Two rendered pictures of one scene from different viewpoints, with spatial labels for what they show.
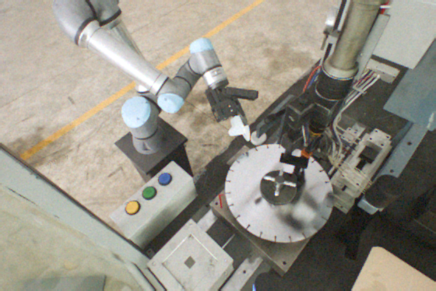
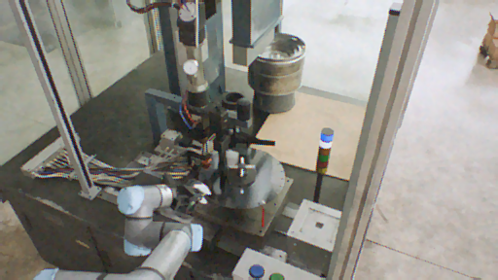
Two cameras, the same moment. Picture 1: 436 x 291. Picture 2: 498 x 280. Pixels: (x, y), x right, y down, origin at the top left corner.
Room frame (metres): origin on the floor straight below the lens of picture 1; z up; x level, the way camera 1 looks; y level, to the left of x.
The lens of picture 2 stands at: (0.74, 0.83, 2.04)
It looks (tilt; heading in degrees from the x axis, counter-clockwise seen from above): 41 degrees down; 246
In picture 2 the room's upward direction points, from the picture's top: straight up
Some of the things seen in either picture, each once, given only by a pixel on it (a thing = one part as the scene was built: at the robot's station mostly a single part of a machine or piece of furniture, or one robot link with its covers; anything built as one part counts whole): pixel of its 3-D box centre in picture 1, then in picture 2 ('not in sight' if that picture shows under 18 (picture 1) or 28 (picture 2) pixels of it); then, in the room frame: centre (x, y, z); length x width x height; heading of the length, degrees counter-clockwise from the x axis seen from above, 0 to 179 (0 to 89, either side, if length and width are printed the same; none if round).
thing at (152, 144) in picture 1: (147, 134); not in sight; (0.74, 0.32, 0.80); 0.15 x 0.15 x 0.10
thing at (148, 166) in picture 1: (168, 177); not in sight; (0.74, 0.32, 0.37); 0.40 x 0.40 x 0.75; 41
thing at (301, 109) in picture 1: (296, 124); (219, 128); (0.41, -0.20, 1.17); 0.06 x 0.05 x 0.20; 122
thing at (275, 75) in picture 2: not in sight; (274, 75); (-0.12, -0.81, 0.93); 0.31 x 0.31 x 0.36
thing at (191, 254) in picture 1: (193, 267); (316, 237); (0.16, 0.12, 0.82); 0.18 x 0.18 x 0.15; 41
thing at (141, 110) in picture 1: (139, 116); not in sight; (0.74, 0.31, 0.91); 0.13 x 0.12 x 0.14; 152
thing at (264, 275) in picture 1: (265, 286); (327, 134); (0.05, -0.06, 1.14); 0.05 x 0.04 x 0.03; 41
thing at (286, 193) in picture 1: (278, 185); (241, 172); (0.34, -0.17, 0.96); 0.11 x 0.11 x 0.03
